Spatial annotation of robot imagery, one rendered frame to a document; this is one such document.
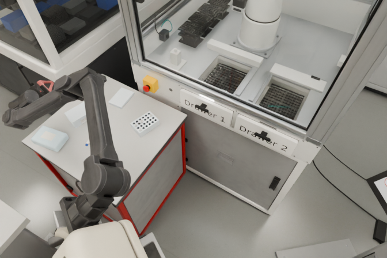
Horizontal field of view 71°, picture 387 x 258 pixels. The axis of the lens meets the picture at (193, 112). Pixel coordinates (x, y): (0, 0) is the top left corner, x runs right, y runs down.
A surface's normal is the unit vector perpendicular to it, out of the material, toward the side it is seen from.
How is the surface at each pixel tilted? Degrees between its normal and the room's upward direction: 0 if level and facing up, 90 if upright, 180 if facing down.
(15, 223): 0
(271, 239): 0
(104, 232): 42
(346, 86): 90
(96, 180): 37
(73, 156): 0
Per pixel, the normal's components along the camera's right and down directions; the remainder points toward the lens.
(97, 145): -0.53, -0.44
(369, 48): -0.52, 0.66
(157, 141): 0.01, -0.62
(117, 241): 0.58, -0.74
